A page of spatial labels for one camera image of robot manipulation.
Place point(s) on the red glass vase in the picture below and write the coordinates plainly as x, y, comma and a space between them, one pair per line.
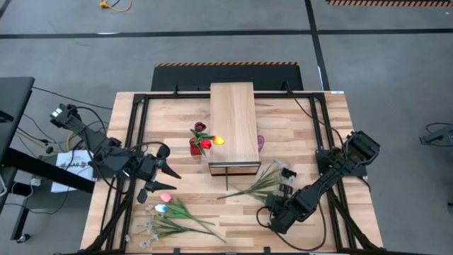
194, 150

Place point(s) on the white and blue artificial tulip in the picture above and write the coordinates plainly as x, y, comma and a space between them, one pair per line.
161, 208

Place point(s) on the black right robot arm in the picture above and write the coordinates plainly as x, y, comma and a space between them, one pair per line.
361, 147

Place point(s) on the yellow orange artificial tulip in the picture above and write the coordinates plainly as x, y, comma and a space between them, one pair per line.
218, 140

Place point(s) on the pink artificial tulip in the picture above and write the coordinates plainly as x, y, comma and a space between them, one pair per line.
165, 197

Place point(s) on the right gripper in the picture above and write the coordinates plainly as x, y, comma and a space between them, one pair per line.
281, 212

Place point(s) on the small black box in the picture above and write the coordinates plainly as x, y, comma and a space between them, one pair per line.
288, 173

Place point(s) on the black desk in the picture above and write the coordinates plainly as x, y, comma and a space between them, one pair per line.
14, 102

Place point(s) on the black metal table frame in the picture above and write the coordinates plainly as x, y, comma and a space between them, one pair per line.
159, 96

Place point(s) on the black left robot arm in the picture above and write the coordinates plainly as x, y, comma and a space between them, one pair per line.
102, 148

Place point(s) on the dark red artificial tulip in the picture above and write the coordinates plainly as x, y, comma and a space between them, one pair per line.
200, 127

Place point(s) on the purple ribbed glass vase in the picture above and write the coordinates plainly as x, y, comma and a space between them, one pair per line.
261, 143

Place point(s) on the wooden shelf black metal frame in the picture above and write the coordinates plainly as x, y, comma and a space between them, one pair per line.
231, 124

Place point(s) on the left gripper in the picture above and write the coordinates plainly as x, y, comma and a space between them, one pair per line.
147, 168

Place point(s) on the white printed paper sheet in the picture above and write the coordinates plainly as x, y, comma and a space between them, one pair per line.
83, 157

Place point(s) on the black floor device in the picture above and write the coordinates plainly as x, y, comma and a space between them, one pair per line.
442, 134

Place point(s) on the black hazard striped floor mat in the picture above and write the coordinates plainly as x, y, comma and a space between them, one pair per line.
184, 76

